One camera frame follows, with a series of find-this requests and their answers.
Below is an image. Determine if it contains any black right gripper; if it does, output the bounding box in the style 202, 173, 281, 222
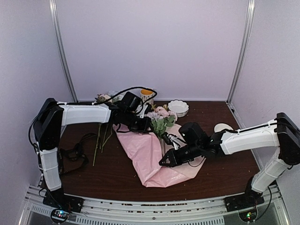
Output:
159, 142, 203, 167

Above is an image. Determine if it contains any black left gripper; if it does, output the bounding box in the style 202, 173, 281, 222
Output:
123, 111, 153, 133

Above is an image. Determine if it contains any pink wrapping paper sheet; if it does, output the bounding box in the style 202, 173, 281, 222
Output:
113, 125, 205, 188

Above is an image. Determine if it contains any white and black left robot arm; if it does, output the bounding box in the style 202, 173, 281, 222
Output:
33, 91, 151, 208

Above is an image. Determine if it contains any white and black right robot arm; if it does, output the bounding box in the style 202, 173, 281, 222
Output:
159, 112, 300, 207

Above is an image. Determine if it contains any pile of fake flowers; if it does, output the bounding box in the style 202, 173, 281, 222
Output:
92, 94, 123, 166

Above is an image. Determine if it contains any plain white bowl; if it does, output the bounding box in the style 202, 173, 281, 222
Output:
214, 123, 233, 133

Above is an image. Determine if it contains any floral mug with yellow inside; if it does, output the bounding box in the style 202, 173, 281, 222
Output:
140, 89, 155, 105

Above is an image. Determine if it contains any white scalloped bowl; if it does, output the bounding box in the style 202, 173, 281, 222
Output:
167, 100, 189, 118

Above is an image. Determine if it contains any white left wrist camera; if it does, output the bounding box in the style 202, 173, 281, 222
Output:
136, 103, 152, 118

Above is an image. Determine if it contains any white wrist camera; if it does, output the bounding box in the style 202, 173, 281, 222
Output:
136, 103, 152, 118
162, 132, 186, 150

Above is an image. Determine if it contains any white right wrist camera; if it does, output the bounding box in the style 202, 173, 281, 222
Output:
162, 132, 186, 150

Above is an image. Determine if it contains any black ribbon strap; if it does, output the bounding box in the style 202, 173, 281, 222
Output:
58, 132, 98, 176

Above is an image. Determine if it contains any aluminium front rail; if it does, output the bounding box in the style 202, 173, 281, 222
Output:
23, 185, 286, 225

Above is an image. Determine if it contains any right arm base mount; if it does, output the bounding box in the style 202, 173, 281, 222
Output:
224, 194, 265, 212

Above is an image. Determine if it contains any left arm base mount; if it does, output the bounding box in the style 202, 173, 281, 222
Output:
43, 195, 84, 213

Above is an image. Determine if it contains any left aluminium frame post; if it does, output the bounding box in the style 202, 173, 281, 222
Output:
49, 0, 78, 103

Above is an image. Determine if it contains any aluminium frame post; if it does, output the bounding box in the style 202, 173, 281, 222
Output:
226, 0, 255, 105
49, 0, 78, 103

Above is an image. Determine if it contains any right aluminium frame post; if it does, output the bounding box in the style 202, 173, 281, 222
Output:
226, 0, 255, 105

